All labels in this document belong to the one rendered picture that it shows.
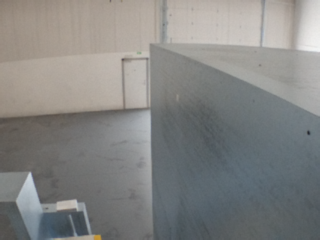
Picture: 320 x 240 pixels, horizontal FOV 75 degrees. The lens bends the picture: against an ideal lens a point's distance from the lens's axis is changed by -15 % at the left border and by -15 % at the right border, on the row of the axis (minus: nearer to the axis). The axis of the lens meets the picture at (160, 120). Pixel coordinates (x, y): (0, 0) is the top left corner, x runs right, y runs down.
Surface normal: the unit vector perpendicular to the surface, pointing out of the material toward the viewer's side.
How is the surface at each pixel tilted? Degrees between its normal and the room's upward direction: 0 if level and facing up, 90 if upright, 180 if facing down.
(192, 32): 90
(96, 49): 90
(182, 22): 90
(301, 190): 90
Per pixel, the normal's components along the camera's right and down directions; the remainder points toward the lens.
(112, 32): 0.18, 0.36
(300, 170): -0.98, 0.07
